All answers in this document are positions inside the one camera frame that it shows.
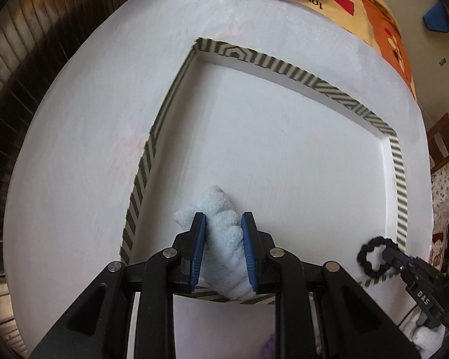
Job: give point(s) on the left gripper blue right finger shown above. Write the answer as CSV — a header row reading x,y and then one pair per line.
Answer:
x,y
250,240

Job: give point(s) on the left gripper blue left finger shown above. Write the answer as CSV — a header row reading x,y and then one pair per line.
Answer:
x,y
197,237

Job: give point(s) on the light blue fluffy scrunchie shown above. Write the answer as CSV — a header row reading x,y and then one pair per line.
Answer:
x,y
223,268

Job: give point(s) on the black scrunchie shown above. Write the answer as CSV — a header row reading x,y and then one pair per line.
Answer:
x,y
371,257

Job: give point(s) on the right white gloved hand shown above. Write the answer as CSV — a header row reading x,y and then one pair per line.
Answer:
x,y
427,341

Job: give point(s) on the striped shallow tray box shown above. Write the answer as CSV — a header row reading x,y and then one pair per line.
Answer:
x,y
319,170

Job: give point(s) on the floral fabric bundle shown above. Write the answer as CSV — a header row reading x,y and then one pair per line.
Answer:
x,y
440,198

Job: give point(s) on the wooden chair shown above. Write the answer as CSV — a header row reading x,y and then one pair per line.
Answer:
x,y
438,143

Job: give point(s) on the blue cloth on wall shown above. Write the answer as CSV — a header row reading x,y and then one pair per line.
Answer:
x,y
436,19

